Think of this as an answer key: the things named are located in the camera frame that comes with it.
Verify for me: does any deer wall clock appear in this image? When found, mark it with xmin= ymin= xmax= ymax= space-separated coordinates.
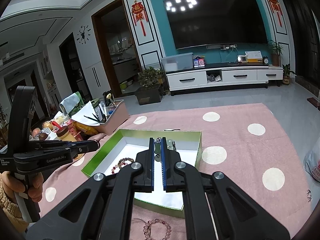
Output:
xmin=76 ymin=25 xmax=91 ymax=44

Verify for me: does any dark red bead bracelet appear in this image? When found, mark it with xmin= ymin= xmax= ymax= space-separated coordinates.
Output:
xmin=111 ymin=157 xmax=136 ymax=175

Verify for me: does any potted plant on floor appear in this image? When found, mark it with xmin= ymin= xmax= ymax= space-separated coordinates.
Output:
xmin=135 ymin=67 xmax=165 ymax=106

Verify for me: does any yellow white box on cabinet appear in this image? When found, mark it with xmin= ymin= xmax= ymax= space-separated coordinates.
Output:
xmin=245 ymin=51 xmax=263 ymax=63

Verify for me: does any red chinese knot left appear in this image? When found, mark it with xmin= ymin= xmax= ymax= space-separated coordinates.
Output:
xmin=131 ymin=0 xmax=149 ymax=36

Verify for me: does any pink bead bracelet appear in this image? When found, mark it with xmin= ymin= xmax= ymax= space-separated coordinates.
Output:
xmin=143 ymin=218 xmax=173 ymax=240

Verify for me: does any potted plant on cabinet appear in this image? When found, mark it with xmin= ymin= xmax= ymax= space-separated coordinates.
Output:
xmin=268 ymin=40 xmax=283 ymax=67

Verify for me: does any pink desk organizer tray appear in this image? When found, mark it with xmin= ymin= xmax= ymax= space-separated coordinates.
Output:
xmin=95 ymin=100 xmax=129 ymax=135

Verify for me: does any small potted plant right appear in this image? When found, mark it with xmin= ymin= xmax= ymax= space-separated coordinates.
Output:
xmin=283 ymin=63 xmax=295 ymax=85

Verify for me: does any person's left hand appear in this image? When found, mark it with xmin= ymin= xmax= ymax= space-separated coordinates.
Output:
xmin=1 ymin=171 xmax=44 ymax=203

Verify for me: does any translucent storage bin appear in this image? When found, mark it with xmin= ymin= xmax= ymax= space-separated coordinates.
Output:
xmin=161 ymin=53 xmax=193 ymax=73

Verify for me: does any red chinese knot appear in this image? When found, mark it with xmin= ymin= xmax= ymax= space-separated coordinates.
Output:
xmin=268 ymin=0 xmax=284 ymax=28
xmin=131 ymin=0 xmax=149 ymax=36

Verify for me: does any yellow bottle brown cap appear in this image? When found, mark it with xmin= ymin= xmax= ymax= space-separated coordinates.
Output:
xmin=56 ymin=126 xmax=76 ymax=142

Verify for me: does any red chinese knot right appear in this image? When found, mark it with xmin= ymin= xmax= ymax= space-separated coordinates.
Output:
xmin=268 ymin=0 xmax=284 ymax=28

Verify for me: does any beige sleeve forearm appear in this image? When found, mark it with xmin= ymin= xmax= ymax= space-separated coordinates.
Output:
xmin=0 ymin=179 xmax=29 ymax=233

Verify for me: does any white plastic shopping bag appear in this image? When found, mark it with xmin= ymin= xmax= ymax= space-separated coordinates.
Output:
xmin=303 ymin=140 xmax=320 ymax=182

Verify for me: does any large black television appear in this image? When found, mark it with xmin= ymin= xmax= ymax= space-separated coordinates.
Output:
xmin=163 ymin=0 xmax=267 ymax=49

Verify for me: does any white tv cabinet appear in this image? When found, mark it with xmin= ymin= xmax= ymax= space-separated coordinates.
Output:
xmin=166 ymin=64 xmax=283 ymax=95

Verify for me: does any green jewelry box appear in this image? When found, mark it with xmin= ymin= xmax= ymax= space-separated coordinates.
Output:
xmin=81 ymin=128 xmax=203 ymax=219

